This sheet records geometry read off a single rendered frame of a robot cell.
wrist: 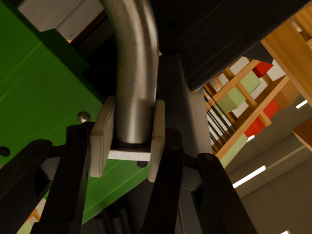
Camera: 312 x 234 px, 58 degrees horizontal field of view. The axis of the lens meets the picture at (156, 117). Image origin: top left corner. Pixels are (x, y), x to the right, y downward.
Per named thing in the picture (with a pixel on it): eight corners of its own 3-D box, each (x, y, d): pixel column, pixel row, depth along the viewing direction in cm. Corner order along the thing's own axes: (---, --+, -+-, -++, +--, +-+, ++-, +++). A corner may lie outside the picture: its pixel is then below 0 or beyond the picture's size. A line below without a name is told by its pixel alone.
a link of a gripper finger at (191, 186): (162, 167, 15) (219, 172, 15) (163, 126, 19) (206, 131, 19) (159, 191, 15) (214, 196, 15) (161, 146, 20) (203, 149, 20)
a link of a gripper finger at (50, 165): (83, 185, 15) (27, 180, 15) (100, 140, 20) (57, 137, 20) (82, 161, 15) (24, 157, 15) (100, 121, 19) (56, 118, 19)
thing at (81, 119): (95, 114, 25) (93, 120, 24) (86, 122, 25) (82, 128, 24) (86, 105, 24) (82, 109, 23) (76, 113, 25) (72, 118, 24)
